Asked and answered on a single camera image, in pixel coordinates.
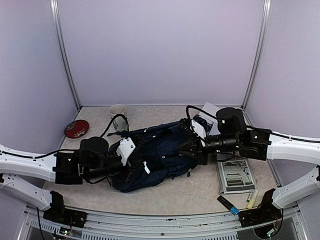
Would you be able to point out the white barcode booklet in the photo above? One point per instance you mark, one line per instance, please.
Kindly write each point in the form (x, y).
(212, 110)

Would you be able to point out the navy blue student backpack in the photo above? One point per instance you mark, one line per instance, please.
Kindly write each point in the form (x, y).
(163, 162)

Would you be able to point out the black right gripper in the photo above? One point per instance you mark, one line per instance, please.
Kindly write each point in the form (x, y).
(193, 147)

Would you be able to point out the yellow highlighter marker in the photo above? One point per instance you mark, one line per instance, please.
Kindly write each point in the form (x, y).
(251, 202)

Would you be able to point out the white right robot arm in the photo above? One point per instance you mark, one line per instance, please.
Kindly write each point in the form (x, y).
(235, 136)

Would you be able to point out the right aluminium frame post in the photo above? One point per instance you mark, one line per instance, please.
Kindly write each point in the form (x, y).
(258, 53)

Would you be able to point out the aluminium frame post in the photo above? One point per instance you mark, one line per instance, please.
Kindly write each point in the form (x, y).
(54, 5)
(258, 53)

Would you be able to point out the left aluminium frame post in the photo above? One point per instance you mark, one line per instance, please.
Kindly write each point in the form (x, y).
(54, 5)

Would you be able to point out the black blue highlighter marker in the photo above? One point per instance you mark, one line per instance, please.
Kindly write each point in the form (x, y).
(228, 205)

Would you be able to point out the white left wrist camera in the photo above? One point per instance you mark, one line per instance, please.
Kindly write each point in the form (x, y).
(125, 148)

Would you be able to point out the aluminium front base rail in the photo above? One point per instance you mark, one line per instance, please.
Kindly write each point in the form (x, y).
(100, 225)

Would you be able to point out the white green-tip pen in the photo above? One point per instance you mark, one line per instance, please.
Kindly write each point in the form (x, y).
(252, 195)

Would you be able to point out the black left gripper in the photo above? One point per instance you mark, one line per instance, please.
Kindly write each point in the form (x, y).
(136, 158)

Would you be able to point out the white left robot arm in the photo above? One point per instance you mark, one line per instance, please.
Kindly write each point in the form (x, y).
(91, 163)

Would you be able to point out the white floral paper cup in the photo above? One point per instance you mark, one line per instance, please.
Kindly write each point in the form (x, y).
(119, 122)

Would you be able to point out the grey ianra book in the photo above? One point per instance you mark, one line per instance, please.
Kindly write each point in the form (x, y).
(234, 175)

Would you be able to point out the red floral round coaster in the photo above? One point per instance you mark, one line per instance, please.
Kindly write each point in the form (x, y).
(76, 129)

